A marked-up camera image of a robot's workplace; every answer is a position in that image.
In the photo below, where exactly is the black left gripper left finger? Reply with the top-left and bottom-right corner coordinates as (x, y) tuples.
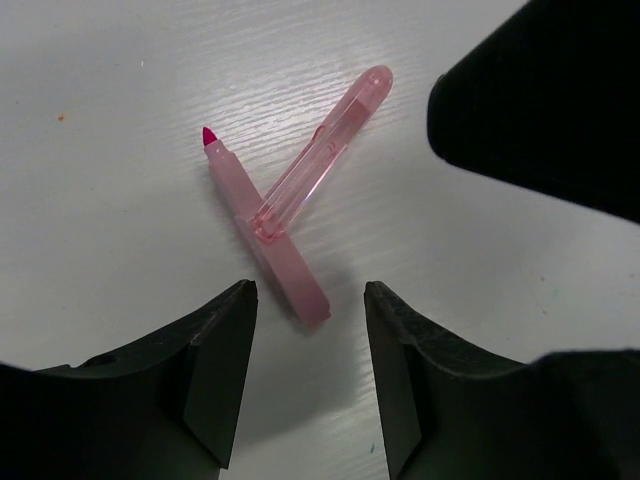
(1, 280), (258, 479)

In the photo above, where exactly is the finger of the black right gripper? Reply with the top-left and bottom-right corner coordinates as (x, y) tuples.
(426, 1), (639, 222)

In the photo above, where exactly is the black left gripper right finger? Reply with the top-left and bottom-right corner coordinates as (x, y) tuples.
(364, 281), (639, 479)

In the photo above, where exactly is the pink folding marker pen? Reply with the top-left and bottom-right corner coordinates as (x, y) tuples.
(202, 65), (393, 328)

